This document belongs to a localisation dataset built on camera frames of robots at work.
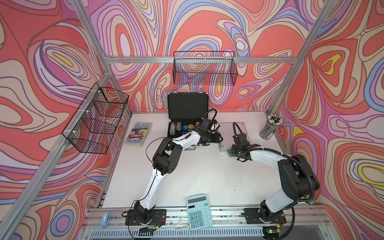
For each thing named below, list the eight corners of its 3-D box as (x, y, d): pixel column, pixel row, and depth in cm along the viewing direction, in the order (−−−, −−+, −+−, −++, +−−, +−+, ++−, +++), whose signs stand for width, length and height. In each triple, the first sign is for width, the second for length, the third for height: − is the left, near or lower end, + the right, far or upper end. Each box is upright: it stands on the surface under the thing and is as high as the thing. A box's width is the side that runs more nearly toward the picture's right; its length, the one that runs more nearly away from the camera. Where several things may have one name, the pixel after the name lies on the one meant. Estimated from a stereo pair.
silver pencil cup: (258, 137, 107) (268, 120, 93) (261, 130, 111) (270, 113, 98) (269, 141, 105) (281, 125, 91) (271, 134, 109) (282, 117, 95)
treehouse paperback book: (125, 144, 102) (124, 142, 100) (137, 123, 115) (136, 120, 113) (143, 147, 101) (142, 144, 99) (152, 124, 114) (151, 122, 112)
